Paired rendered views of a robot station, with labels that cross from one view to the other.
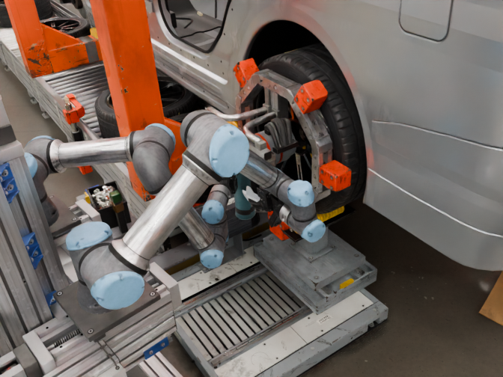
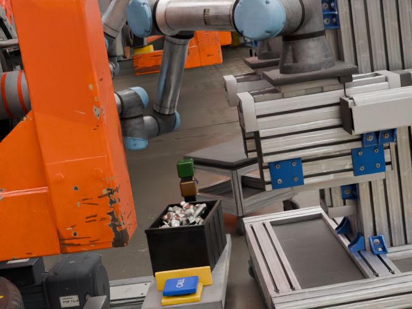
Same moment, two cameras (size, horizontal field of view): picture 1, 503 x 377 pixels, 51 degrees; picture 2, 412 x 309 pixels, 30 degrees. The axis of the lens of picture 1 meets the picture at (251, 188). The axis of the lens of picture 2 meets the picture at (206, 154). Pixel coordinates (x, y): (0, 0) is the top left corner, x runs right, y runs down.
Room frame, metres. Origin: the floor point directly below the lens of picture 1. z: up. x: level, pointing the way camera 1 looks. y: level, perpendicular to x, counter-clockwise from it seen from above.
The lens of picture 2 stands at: (3.31, 1.77, 1.06)
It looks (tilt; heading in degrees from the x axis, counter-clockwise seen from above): 12 degrees down; 218
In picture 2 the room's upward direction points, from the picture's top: 9 degrees counter-clockwise
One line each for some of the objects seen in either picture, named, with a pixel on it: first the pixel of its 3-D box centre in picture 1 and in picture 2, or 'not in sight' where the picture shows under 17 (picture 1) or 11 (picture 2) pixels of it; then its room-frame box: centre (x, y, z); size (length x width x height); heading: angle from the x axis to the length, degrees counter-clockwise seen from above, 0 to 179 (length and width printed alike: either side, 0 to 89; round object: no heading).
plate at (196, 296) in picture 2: not in sight; (182, 293); (2.16, 0.77, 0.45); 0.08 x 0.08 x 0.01; 32
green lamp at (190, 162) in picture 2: (115, 196); (185, 168); (1.85, 0.57, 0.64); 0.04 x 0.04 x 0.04; 32
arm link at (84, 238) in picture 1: (93, 250); not in sight; (1.08, 0.43, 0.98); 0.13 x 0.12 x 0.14; 32
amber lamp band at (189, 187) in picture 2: (117, 206); (189, 187); (1.85, 0.57, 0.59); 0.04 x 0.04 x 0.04; 32
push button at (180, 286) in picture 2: not in sight; (181, 287); (2.16, 0.77, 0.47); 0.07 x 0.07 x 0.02; 32
